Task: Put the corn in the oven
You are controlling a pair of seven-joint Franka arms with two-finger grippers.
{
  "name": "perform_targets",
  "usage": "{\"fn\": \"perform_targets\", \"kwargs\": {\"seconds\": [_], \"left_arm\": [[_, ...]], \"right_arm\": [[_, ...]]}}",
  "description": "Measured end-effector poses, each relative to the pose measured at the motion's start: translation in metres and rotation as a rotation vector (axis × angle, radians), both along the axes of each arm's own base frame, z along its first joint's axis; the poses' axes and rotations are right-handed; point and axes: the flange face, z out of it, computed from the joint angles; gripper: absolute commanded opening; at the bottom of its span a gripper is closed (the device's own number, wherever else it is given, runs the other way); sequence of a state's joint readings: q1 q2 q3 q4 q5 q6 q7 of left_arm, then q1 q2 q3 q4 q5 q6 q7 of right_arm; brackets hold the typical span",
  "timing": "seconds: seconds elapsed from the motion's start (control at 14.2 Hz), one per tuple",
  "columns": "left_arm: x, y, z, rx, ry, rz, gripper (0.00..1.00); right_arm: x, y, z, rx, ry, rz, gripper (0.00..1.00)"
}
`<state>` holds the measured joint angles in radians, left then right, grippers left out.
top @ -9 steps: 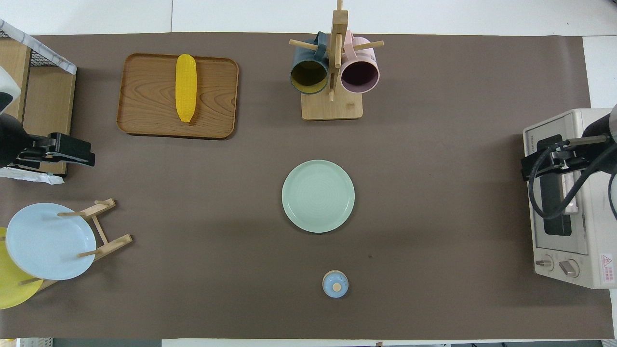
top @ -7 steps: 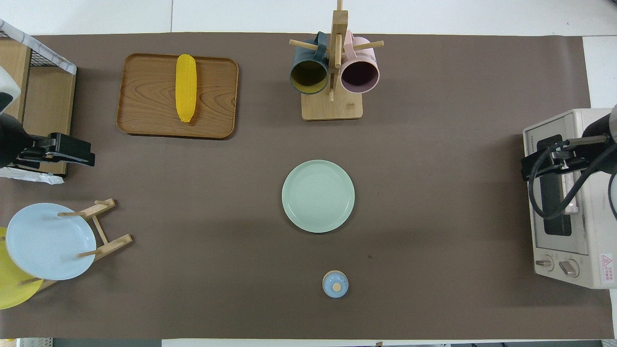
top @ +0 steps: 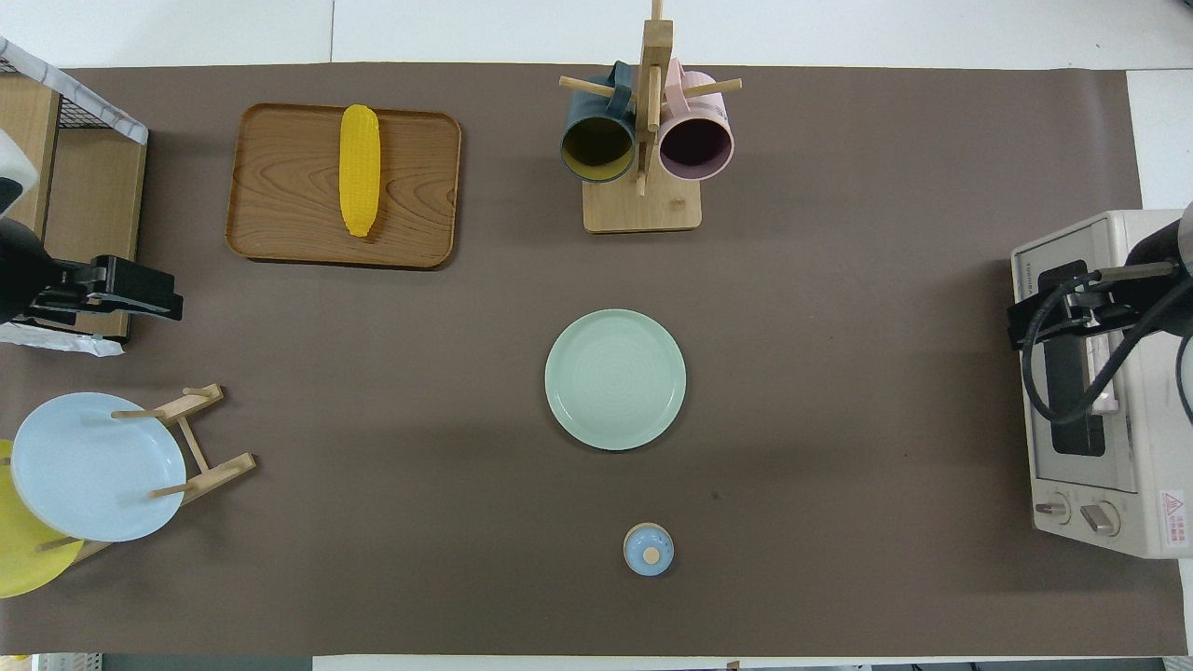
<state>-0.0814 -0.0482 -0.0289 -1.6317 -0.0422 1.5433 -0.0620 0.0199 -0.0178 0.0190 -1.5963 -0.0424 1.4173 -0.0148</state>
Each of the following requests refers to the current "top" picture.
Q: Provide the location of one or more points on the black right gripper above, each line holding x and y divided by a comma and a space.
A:
1156, 256

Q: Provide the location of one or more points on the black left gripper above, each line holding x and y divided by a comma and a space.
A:
28, 270

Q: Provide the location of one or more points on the yellow corn cob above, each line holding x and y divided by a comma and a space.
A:
360, 168

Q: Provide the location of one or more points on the pale green plate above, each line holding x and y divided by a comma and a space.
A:
615, 379

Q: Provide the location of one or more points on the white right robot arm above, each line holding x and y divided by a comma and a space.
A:
1186, 373

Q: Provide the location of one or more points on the grey oven knob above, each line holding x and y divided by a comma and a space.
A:
1053, 509
1102, 518

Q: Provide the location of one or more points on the white toaster oven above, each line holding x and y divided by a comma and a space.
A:
1151, 485

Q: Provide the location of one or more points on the wooden serving tray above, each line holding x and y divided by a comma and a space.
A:
280, 205

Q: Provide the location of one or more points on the light blue plate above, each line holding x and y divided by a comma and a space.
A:
93, 475

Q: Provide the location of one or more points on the wooden plate rack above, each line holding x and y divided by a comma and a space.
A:
219, 473

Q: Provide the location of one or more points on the brown table mat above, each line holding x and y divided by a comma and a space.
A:
839, 280

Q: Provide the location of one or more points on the yellow plate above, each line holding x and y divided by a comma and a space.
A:
23, 568

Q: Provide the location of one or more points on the pink mug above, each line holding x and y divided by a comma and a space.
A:
694, 149

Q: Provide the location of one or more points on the wooden mug tree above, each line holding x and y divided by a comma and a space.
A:
643, 210

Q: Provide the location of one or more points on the dark blue mug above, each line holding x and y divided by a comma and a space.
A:
596, 149

